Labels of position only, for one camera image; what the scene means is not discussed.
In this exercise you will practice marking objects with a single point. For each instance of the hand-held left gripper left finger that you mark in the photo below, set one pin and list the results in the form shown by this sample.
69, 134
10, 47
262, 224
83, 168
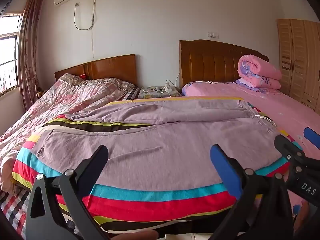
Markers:
97, 168

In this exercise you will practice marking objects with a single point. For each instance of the ribbed wooden headboard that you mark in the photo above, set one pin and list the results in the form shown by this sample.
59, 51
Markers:
210, 62

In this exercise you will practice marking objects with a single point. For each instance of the nightstand with floral cover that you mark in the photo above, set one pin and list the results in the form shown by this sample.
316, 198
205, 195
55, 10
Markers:
150, 94

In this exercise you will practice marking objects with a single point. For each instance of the pink bed sheet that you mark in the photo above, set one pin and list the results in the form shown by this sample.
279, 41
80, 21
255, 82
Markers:
282, 110

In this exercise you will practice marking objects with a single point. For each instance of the purple grey pants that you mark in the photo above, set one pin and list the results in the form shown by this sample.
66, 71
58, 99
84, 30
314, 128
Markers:
150, 152

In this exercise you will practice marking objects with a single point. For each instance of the black eyeglasses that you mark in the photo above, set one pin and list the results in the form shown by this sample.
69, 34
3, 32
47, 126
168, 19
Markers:
157, 90

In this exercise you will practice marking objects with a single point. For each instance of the floral pink quilt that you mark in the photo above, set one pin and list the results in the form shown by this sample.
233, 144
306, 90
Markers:
62, 100

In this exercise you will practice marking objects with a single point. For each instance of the light wooden wardrobe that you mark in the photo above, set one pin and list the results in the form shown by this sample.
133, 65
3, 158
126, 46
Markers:
297, 60

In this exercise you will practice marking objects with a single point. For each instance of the white wall socket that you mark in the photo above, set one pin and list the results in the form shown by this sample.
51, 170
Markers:
213, 34

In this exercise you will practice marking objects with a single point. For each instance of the rolled pink quilt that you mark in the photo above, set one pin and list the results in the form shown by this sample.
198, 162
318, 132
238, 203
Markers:
262, 71

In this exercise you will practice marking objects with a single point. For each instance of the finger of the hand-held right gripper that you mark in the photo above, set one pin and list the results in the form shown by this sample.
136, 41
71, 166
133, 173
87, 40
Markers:
312, 138
287, 147

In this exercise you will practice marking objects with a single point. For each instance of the striped colourful blanket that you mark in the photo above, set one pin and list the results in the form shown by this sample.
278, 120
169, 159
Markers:
160, 203

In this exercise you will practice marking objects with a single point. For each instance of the plaid bed sheet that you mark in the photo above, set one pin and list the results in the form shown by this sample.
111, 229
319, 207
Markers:
13, 205

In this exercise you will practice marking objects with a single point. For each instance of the barred window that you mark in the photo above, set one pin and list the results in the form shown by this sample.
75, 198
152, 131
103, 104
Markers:
10, 55

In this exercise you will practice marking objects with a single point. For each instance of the white power strip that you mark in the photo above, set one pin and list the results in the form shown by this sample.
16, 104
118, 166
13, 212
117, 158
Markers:
167, 87

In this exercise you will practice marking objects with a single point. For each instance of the plain wooden headboard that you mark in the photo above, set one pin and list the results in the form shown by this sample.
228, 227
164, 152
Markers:
112, 66

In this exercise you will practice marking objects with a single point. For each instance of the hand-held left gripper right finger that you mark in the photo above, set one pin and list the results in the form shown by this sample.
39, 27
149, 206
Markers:
225, 170

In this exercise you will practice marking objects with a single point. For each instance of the person's right hand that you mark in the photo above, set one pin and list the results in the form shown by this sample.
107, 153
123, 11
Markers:
303, 215

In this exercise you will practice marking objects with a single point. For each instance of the patterned pink curtain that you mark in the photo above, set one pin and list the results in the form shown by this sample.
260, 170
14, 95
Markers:
30, 55

